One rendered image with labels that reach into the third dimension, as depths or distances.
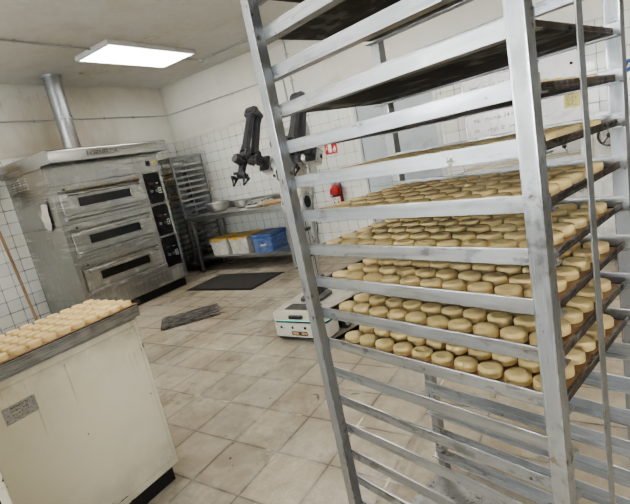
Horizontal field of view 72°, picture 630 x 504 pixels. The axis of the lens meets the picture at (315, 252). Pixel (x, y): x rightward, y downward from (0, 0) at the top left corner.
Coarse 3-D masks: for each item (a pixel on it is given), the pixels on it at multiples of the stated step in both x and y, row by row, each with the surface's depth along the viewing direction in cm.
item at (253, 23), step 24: (240, 0) 103; (264, 48) 105; (264, 72) 105; (264, 96) 107; (288, 168) 110; (288, 192) 111; (288, 216) 114; (312, 264) 117; (312, 288) 117; (312, 312) 118; (336, 384) 124; (336, 408) 124; (336, 432) 126
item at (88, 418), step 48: (96, 336) 182; (0, 384) 153; (48, 384) 166; (96, 384) 181; (144, 384) 199; (0, 432) 152; (48, 432) 165; (96, 432) 180; (144, 432) 198; (48, 480) 164; (96, 480) 179; (144, 480) 197
